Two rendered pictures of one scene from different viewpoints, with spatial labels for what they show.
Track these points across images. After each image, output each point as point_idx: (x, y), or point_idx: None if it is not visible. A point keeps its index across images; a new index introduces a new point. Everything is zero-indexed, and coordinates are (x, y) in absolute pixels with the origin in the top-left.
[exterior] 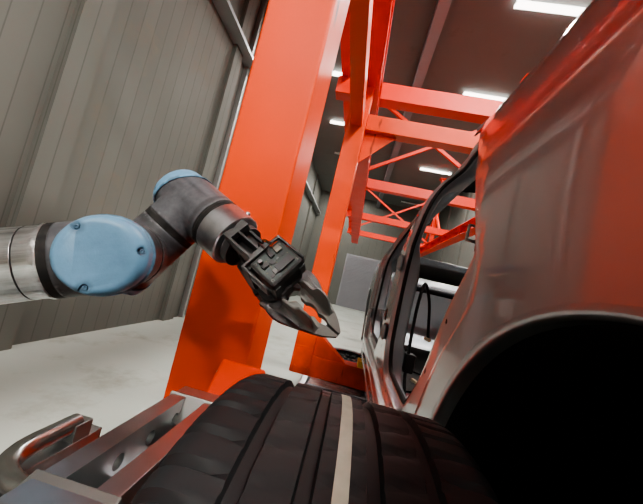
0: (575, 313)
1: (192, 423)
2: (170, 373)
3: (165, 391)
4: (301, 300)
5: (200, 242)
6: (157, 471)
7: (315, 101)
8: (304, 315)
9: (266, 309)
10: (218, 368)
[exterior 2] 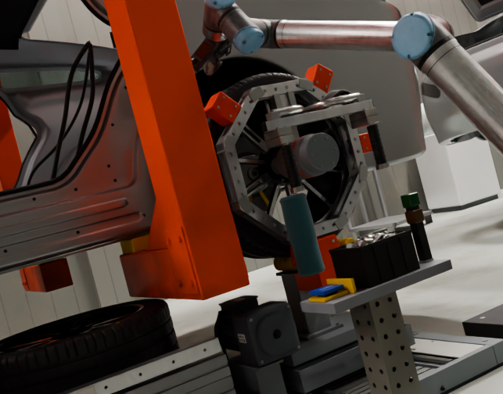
0: (223, 58)
1: (277, 74)
2: (206, 120)
3: (210, 133)
4: (206, 61)
5: None
6: (288, 74)
7: None
8: (220, 64)
9: (220, 63)
10: (224, 94)
